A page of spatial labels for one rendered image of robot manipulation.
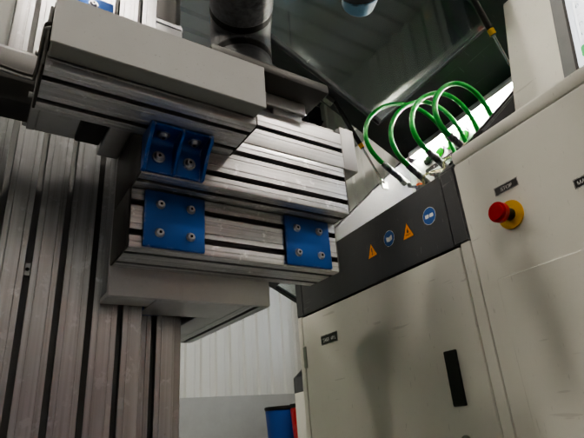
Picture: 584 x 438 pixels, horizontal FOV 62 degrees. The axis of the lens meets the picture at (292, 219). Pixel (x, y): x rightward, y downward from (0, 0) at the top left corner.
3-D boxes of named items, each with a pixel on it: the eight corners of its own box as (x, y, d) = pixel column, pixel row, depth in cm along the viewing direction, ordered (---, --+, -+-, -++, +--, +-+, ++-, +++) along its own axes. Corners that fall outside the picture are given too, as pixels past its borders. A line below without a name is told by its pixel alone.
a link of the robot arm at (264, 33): (270, 81, 99) (267, 29, 104) (275, 31, 86) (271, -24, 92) (210, 80, 97) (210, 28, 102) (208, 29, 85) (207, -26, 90)
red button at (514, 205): (487, 231, 84) (480, 203, 86) (502, 233, 86) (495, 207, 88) (511, 220, 80) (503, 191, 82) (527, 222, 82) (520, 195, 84)
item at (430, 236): (303, 315, 145) (299, 265, 152) (315, 316, 147) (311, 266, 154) (454, 246, 96) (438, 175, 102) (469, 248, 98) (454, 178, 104)
